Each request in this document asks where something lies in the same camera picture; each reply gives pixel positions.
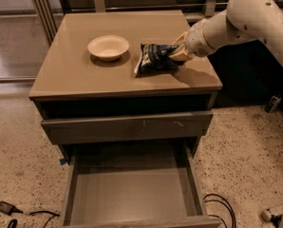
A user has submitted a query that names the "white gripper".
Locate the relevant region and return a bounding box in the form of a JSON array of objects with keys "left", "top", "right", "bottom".
[{"left": 169, "top": 19, "right": 216, "bottom": 62}]

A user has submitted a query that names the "blue chip bag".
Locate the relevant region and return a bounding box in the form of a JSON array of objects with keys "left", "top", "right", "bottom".
[{"left": 134, "top": 44, "right": 184, "bottom": 77}]

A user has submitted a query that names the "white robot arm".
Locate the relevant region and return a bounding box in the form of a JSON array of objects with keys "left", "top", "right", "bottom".
[{"left": 169, "top": 0, "right": 283, "bottom": 67}]

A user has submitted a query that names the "grey top drawer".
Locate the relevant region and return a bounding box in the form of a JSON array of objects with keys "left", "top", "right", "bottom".
[{"left": 41, "top": 111, "right": 213, "bottom": 145}]

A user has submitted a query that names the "grey drawer cabinet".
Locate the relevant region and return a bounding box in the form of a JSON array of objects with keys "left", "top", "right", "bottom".
[{"left": 29, "top": 10, "right": 222, "bottom": 159}]

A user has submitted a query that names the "open grey middle drawer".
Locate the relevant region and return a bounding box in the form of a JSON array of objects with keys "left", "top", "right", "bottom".
[{"left": 60, "top": 141, "right": 221, "bottom": 228}]

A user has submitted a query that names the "white paper bowl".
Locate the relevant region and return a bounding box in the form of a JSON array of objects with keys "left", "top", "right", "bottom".
[{"left": 87, "top": 35, "right": 129, "bottom": 62}]

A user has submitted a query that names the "blue tape piece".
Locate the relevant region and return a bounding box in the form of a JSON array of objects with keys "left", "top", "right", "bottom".
[{"left": 59, "top": 159, "right": 66, "bottom": 165}]

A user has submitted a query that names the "white power strip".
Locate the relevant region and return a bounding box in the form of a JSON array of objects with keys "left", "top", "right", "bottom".
[{"left": 261, "top": 205, "right": 283, "bottom": 222}]

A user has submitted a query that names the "black power adapter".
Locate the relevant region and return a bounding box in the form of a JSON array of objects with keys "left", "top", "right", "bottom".
[{"left": 0, "top": 201, "right": 22, "bottom": 216}]

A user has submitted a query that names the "metal railing frame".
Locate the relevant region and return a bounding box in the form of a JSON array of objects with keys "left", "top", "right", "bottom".
[{"left": 25, "top": 0, "right": 283, "bottom": 48}]

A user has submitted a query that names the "black looped floor cable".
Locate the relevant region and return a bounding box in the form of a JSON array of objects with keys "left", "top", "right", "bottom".
[{"left": 202, "top": 192, "right": 237, "bottom": 228}]

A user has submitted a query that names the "black adapter cable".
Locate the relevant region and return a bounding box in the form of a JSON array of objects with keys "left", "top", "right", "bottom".
[{"left": 0, "top": 198, "right": 60, "bottom": 228}]

